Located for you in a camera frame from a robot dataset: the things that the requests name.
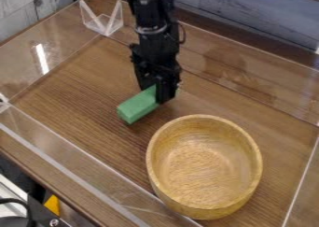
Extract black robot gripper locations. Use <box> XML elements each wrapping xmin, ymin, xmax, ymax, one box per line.
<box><xmin>129</xmin><ymin>26</ymin><xmax>181</xmax><ymax>104</ymax></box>

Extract green rectangular block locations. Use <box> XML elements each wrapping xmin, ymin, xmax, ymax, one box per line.
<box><xmin>116</xmin><ymin>86</ymin><xmax>160</xmax><ymax>125</ymax></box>

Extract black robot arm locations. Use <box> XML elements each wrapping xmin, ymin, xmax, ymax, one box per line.
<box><xmin>127</xmin><ymin>0</ymin><xmax>185</xmax><ymax>104</ymax></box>

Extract brown wooden bowl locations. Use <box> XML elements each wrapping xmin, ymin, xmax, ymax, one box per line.
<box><xmin>145</xmin><ymin>114</ymin><xmax>263</xmax><ymax>220</ymax></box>

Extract black and yellow equipment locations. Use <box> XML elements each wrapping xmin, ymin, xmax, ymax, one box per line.
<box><xmin>28</xmin><ymin>187</ymin><xmax>76</xmax><ymax>227</ymax></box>

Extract clear acrylic corner bracket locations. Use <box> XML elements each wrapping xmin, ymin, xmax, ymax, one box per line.
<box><xmin>79</xmin><ymin>0</ymin><xmax>123</xmax><ymax>36</ymax></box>

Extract black cable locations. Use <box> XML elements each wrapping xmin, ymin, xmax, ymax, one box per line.
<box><xmin>0</xmin><ymin>197</ymin><xmax>33</xmax><ymax>227</ymax></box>

